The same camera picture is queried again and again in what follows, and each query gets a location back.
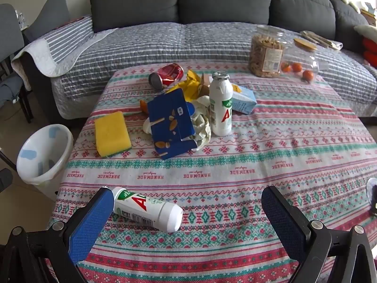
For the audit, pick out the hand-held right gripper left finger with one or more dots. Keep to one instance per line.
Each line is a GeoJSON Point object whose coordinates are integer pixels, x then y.
{"type": "Point", "coordinates": [88, 227]}

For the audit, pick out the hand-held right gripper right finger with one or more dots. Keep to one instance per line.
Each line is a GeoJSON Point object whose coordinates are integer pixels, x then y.
{"type": "Point", "coordinates": [282, 221]}

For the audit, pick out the white capless plastic bottle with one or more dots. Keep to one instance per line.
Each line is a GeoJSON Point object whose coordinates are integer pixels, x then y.
{"type": "Point", "coordinates": [147, 209]}

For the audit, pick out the white trash bin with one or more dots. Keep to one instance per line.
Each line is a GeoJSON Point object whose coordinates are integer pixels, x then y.
{"type": "Point", "coordinates": [29, 165]}

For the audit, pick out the white wrapper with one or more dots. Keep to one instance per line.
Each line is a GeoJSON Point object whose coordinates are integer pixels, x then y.
{"type": "Point", "coordinates": [203, 123]}

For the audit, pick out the orange peel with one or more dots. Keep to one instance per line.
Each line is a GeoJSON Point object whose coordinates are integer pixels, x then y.
{"type": "Point", "coordinates": [143, 106]}

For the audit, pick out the patterned tablecloth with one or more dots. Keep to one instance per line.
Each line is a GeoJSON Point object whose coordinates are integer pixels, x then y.
{"type": "Point", "coordinates": [265, 153]}

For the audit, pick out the black round object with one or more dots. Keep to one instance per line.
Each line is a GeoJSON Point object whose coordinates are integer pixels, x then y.
{"type": "Point", "coordinates": [373, 197]}

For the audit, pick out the yellow sponge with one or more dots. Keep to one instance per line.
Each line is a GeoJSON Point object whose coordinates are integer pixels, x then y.
{"type": "Point", "coordinates": [112, 132]}

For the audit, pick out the light blue small carton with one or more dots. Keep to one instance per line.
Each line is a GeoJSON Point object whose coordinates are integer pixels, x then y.
{"type": "Point", "coordinates": [243, 100]}

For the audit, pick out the white bottle with silver cap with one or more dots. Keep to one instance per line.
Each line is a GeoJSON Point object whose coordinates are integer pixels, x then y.
{"type": "Point", "coordinates": [221, 109]}

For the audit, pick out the torn blue carton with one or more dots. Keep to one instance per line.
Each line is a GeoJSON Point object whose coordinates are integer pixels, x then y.
{"type": "Point", "coordinates": [168, 123]}

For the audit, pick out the small orange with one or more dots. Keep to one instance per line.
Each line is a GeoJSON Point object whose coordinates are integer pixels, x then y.
{"type": "Point", "coordinates": [297, 67]}
{"type": "Point", "coordinates": [285, 67]}
{"type": "Point", "coordinates": [308, 75]}

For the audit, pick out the yellow wrapper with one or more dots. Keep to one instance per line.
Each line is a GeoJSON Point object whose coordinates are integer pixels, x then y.
{"type": "Point", "coordinates": [188, 88]}

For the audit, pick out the clear jar with bamboo lid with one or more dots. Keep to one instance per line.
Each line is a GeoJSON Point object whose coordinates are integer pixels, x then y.
{"type": "Point", "coordinates": [306, 56]}

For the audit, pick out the clear jar of snacks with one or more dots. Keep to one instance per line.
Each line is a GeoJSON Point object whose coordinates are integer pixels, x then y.
{"type": "Point", "coordinates": [265, 53]}

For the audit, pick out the dented red can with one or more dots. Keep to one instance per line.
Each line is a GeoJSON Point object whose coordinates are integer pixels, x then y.
{"type": "Point", "coordinates": [170, 73]}

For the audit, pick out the beige flat booklet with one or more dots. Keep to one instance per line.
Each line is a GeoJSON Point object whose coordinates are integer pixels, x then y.
{"type": "Point", "coordinates": [321, 39]}

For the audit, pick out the red pillow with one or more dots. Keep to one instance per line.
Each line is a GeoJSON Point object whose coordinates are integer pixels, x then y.
{"type": "Point", "coordinates": [370, 48]}

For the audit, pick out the grey striped quilt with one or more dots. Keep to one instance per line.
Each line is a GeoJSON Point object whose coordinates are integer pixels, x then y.
{"type": "Point", "coordinates": [176, 44]}

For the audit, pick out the white pillow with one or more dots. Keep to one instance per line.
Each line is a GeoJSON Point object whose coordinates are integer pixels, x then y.
{"type": "Point", "coordinates": [366, 31]}

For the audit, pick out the dark grey sofa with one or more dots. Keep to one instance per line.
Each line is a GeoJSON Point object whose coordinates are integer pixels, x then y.
{"type": "Point", "coordinates": [135, 3]}

